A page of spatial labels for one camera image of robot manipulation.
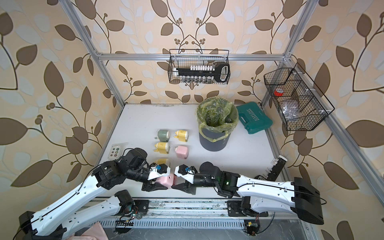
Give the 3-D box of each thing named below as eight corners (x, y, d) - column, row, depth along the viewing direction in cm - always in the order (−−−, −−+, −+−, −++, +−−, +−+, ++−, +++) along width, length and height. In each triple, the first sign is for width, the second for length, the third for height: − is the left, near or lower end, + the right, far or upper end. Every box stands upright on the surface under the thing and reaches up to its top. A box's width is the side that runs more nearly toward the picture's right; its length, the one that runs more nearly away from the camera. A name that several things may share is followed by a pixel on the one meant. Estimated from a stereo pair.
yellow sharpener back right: (175, 140, 100) (174, 135, 95) (177, 134, 103) (176, 129, 98) (187, 142, 99) (186, 137, 94) (188, 136, 102) (188, 131, 97)
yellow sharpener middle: (156, 153, 95) (153, 148, 89) (157, 148, 98) (155, 142, 92) (169, 153, 95) (167, 148, 89) (170, 148, 98) (168, 142, 92)
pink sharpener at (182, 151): (175, 159, 93) (174, 154, 88) (176, 150, 96) (175, 145, 91) (188, 159, 93) (187, 154, 88) (188, 150, 96) (187, 145, 91)
